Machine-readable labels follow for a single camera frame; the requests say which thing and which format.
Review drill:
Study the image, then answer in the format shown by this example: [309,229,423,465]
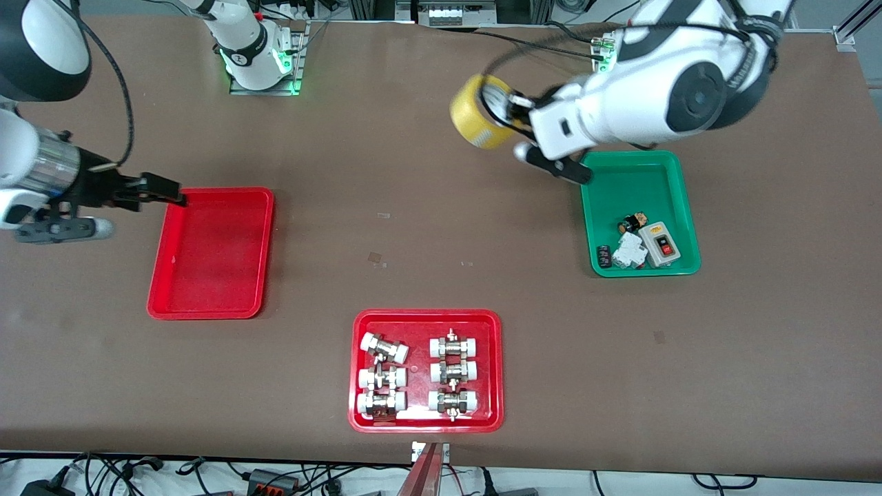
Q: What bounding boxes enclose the grey box orange details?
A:
[245,469,302,494]

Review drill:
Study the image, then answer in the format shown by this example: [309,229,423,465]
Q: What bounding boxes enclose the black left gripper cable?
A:
[481,0,783,78]

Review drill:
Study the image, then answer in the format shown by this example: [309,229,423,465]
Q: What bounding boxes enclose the red tray with fittings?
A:
[348,309,504,434]

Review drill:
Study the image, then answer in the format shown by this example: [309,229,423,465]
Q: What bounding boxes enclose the black power adapter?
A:
[21,479,76,496]

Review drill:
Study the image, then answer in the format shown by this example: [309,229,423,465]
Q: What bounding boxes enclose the grey switch box red button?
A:
[637,221,682,268]

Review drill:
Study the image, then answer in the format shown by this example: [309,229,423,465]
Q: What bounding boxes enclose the white power strip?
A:
[427,0,498,27]

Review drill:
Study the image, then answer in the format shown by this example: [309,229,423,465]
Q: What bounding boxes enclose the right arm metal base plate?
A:
[229,21,308,96]

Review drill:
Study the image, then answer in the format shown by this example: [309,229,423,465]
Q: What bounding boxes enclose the green plastic tray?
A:
[577,150,702,278]

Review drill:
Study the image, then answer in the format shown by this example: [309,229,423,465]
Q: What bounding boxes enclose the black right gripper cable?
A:
[69,0,135,170]

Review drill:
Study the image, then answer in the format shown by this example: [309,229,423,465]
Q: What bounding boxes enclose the black floor cable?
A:
[693,474,759,491]

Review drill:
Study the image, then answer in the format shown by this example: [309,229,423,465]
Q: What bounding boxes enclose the black plug connector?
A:
[121,456,164,477]

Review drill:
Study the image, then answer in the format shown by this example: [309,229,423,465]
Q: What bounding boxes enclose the white circuit breaker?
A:
[612,231,649,270]

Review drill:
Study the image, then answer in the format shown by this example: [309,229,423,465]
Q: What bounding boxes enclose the black cable on table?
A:
[474,22,613,63]

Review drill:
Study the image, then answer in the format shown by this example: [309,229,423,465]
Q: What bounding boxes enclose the empty-looking red plastic tray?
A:
[146,187,275,321]

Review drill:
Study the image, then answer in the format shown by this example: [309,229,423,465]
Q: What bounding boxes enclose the reddish metal bar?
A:
[396,443,446,496]

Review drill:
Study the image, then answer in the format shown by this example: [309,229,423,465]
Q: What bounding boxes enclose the yellow tape roll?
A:
[450,74,517,151]

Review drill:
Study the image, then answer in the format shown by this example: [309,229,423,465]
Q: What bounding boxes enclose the metal fitting white caps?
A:
[429,329,480,360]
[360,332,410,364]
[428,389,479,422]
[356,390,407,420]
[430,360,479,384]
[358,365,408,391]

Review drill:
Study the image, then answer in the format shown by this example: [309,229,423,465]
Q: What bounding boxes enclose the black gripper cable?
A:
[69,0,135,170]
[481,0,783,78]

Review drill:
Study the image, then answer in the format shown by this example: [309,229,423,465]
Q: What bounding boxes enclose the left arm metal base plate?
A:
[593,31,617,75]

